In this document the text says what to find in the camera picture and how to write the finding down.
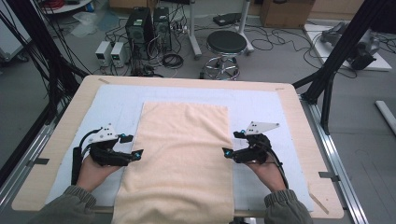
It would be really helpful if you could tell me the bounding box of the black tape strip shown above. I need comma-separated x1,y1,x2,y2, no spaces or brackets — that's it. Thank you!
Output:
26,158,50,167

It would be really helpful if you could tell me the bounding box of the cream towel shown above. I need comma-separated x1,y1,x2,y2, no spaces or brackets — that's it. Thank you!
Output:
111,101,236,224

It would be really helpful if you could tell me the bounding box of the white base board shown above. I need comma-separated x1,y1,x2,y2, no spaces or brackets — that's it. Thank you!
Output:
303,22,392,72

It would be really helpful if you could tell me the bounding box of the clear plastic sheet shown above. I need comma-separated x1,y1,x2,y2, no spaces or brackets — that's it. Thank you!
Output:
71,11,120,38

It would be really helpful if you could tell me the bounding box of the flat black device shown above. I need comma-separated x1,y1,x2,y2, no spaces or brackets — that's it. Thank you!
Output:
213,12,242,27

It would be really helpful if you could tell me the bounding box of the thin wooden strip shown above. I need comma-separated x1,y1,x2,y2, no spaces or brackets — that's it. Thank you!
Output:
307,190,330,216

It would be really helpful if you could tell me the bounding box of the person's right hand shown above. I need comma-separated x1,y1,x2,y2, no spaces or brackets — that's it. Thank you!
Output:
247,155,288,193

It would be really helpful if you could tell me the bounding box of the white round table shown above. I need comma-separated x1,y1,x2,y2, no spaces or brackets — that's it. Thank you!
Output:
40,0,94,15

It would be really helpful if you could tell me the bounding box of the white power supply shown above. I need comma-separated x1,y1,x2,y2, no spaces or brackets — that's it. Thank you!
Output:
94,40,112,67
110,41,130,68

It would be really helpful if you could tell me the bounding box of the black round stool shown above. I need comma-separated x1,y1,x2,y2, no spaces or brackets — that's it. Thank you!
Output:
204,30,248,81

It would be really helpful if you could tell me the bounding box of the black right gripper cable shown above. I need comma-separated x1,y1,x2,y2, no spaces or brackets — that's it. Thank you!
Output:
264,146,290,189

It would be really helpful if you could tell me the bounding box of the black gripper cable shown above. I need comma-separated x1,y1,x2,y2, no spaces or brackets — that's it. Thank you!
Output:
70,126,104,186
264,146,290,189

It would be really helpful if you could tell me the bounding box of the grey metal bracket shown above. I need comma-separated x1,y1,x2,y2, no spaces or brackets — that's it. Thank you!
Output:
318,171,340,182

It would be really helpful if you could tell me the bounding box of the cardboard box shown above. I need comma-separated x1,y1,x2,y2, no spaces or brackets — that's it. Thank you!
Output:
260,0,316,30

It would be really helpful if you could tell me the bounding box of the large black computer tower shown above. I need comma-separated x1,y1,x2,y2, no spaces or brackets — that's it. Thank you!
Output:
125,7,155,60

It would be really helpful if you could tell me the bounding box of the aluminium rail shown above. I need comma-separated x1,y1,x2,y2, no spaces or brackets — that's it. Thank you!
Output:
300,96,370,224
0,124,55,216

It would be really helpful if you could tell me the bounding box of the coiled black cable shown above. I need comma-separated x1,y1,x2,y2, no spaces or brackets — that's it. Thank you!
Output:
162,53,185,69

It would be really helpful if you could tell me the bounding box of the white grid mat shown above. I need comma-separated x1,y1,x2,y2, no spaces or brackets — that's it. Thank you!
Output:
45,83,314,213

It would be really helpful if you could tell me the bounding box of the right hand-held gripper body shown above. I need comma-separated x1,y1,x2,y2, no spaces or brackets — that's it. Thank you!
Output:
233,120,281,165

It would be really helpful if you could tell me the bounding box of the black metal frame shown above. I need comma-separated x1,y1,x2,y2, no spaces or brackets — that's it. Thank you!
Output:
292,0,396,135

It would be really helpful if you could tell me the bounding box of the white desk leg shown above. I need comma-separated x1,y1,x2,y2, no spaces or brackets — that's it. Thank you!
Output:
188,0,203,60
236,0,255,56

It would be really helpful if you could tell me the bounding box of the slim black computer tower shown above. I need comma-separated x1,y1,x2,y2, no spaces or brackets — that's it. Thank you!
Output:
152,7,173,52

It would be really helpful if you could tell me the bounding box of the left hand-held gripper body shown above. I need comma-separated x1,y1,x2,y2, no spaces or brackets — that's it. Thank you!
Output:
88,123,134,167

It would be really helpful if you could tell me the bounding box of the black frame with cables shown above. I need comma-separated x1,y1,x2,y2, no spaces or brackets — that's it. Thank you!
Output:
0,0,90,125

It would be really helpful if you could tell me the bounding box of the person's left hand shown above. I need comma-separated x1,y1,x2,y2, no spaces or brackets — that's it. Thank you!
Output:
76,154,122,192

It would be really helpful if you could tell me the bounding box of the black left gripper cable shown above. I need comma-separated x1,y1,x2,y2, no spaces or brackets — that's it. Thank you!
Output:
70,126,104,186

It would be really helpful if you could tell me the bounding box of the white tube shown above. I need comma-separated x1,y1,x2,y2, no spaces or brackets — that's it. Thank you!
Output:
375,100,396,135

